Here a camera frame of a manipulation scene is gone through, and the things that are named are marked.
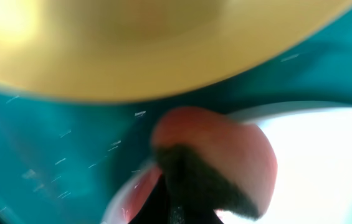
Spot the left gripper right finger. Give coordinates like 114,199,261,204
184,209,224,224

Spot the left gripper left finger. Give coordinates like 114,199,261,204
128,175,170,224

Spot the orange green sponge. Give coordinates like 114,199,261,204
122,105,278,223

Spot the light blue plate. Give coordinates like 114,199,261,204
100,101,352,224

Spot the teal plastic tray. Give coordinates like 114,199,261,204
0,10,352,223

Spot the yellow-green plate top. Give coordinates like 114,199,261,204
0,0,352,102

